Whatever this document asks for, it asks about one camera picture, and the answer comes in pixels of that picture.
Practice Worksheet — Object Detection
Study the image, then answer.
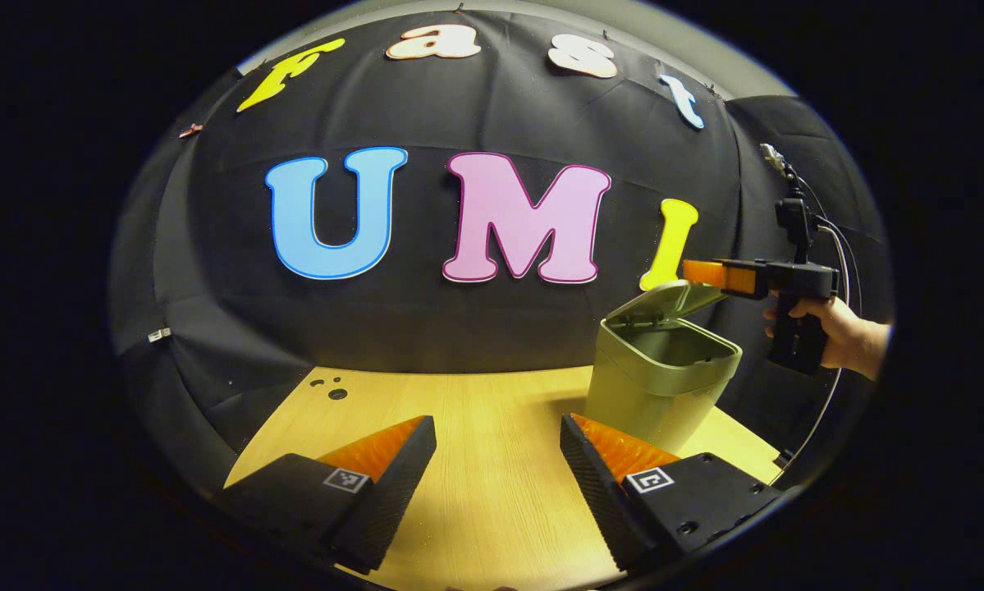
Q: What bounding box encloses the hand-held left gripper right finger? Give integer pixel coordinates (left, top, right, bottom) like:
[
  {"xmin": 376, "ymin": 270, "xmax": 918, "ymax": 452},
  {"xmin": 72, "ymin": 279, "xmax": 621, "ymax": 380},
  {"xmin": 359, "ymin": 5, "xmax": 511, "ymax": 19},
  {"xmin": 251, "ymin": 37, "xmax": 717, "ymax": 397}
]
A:
[{"xmin": 559, "ymin": 414, "xmax": 784, "ymax": 574}]

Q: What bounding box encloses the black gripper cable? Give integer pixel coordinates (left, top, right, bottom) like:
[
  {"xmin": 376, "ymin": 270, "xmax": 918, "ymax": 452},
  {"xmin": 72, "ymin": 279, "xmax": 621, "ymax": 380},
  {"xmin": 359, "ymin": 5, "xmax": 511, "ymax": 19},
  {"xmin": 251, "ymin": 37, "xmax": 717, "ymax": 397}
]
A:
[{"xmin": 779, "ymin": 164, "xmax": 863, "ymax": 485}]

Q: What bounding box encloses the black backdrop cloth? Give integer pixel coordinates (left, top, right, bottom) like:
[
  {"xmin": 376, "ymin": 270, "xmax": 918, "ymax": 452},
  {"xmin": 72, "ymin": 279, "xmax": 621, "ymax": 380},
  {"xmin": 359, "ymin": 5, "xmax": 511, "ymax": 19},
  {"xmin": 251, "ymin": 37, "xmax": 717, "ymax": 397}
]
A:
[{"xmin": 108, "ymin": 8, "xmax": 896, "ymax": 493}]

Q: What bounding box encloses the pale green desktop garbage bin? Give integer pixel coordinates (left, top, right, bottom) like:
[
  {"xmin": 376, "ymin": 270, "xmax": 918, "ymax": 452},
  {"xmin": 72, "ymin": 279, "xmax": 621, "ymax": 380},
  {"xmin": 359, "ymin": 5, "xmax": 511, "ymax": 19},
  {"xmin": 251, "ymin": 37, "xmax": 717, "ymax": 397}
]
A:
[{"xmin": 584, "ymin": 279, "xmax": 744, "ymax": 457}]

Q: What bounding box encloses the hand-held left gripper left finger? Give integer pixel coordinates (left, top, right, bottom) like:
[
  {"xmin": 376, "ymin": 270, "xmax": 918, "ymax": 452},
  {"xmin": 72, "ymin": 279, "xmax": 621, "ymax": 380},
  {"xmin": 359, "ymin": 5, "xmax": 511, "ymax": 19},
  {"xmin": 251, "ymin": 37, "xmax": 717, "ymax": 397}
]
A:
[{"xmin": 213, "ymin": 415, "xmax": 437, "ymax": 575}]

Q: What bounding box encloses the wooden desktop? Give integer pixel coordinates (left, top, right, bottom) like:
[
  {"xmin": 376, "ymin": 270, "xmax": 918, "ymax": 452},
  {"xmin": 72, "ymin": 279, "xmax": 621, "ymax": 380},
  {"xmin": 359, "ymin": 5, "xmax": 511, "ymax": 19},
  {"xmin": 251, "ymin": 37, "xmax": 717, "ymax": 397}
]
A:
[{"xmin": 223, "ymin": 365, "xmax": 784, "ymax": 590}]

